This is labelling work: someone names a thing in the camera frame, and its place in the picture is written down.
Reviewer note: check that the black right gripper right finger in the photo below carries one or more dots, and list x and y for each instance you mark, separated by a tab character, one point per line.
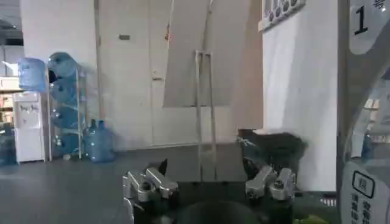
265	182

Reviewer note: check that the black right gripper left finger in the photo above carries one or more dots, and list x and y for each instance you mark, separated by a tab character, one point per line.
158	181

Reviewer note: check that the dark laundry basket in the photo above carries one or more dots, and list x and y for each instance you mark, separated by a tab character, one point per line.
274	149

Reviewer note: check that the green cloth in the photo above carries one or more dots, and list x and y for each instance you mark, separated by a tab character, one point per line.
310	219

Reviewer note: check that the blue water jug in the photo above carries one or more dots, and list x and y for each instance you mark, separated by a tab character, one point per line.
6	146
88	137
102	143
32	74

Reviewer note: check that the metal rack with water jugs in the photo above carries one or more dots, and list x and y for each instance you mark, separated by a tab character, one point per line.
65	103

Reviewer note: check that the grey board on easel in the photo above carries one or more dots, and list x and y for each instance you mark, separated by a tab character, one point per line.
210	61

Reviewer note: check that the white water dispenser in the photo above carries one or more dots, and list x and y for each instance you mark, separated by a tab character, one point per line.
29	128

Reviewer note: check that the shelf with goods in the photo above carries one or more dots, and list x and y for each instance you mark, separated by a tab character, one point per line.
8	97

